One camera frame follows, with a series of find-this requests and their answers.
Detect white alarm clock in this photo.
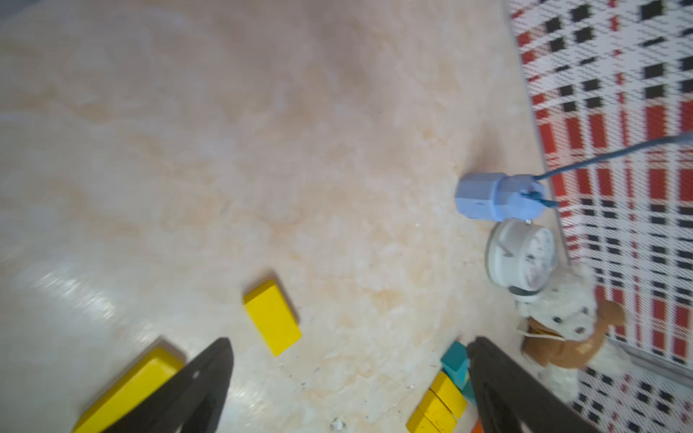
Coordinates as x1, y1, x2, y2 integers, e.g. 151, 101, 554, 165
485, 218, 558, 303

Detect yellow long block top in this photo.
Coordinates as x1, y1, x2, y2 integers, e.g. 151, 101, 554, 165
418, 390, 458, 433

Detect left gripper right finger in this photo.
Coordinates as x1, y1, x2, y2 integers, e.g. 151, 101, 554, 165
467, 337, 596, 432

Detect teal triangle block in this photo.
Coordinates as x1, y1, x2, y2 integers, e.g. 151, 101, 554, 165
462, 380, 476, 405
440, 341, 469, 391

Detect white teddy bear brown hoodie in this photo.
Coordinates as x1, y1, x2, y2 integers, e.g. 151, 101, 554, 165
517, 263, 632, 403

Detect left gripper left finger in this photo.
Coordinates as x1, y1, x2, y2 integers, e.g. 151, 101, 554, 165
106, 338, 234, 433

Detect orange block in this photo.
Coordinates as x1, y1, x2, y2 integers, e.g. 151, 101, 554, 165
471, 420, 484, 433

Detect small yellow block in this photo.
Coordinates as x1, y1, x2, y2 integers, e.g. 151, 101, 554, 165
243, 280, 301, 357

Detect yellow long block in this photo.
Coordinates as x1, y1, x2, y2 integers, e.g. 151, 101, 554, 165
418, 390, 458, 433
430, 371, 467, 420
406, 409, 439, 433

